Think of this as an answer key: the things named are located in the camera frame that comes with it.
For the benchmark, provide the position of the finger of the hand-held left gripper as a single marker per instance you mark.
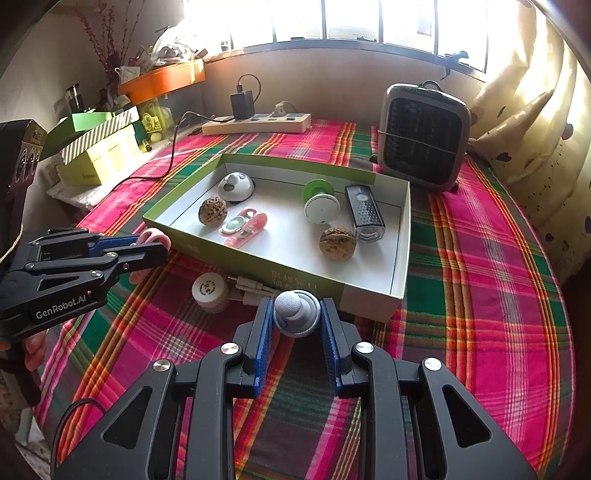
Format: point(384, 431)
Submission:
point(115, 244)
point(138, 258)

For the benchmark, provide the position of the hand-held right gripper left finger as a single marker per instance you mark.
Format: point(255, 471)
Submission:
point(262, 350)

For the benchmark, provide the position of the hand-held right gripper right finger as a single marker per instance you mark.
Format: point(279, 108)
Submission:
point(330, 350)

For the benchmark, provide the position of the pink white clip toy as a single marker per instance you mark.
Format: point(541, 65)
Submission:
point(154, 236)

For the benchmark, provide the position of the grey-white round knob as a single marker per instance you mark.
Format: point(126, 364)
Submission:
point(295, 314)

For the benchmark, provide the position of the white round jar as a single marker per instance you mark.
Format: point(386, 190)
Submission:
point(210, 291)

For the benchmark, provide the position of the large pitted walnut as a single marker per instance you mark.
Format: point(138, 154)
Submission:
point(212, 210)

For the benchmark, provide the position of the small smooth walnut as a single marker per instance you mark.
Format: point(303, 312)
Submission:
point(338, 242)

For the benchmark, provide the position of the white and green cardboard box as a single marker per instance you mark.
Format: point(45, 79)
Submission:
point(286, 240)

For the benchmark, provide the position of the white egg-shaped toy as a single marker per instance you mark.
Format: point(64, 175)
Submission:
point(235, 187)

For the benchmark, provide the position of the black and clear grater box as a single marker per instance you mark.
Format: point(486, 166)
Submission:
point(364, 217)

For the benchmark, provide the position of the green and white spool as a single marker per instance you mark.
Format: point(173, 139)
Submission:
point(318, 203)

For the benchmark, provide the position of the person's left hand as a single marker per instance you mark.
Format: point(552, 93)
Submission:
point(34, 350)

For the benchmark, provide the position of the white foam sheet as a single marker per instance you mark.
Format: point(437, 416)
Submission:
point(74, 196)

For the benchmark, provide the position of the yellow-green box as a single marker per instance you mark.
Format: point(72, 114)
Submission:
point(101, 157)

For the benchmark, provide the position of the striped box lid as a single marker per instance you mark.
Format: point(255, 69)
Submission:
point(99, 131)

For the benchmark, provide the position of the small yellow bag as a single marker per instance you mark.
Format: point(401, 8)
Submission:
point(152, 117)

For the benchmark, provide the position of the plaid tablecloth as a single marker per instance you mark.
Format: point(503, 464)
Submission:
point(461, 300)

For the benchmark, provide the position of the metal cup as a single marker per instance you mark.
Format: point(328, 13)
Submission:
point(74, 94)

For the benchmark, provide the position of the orange box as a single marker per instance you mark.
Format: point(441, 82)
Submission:
point(159, 81)

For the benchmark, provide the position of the beige power strip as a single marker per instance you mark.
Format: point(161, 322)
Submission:
point(258, 123)

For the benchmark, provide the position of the black charger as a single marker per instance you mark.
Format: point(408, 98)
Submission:
point(242, 104)

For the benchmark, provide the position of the pile of papers and bags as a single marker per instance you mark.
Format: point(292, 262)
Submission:
point(171, 50)

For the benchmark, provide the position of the white plug adapter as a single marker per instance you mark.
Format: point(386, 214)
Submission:
point(278, 110)

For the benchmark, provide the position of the red dried branches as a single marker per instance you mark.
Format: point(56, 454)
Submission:
point(104, 32)

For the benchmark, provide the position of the small beige heater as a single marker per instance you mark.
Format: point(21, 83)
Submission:
point(422, 138)

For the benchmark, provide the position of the cream heart print curtain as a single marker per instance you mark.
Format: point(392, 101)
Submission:
point(531, 138)

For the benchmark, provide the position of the black window clamp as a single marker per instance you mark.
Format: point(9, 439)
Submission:
point(455, 57)

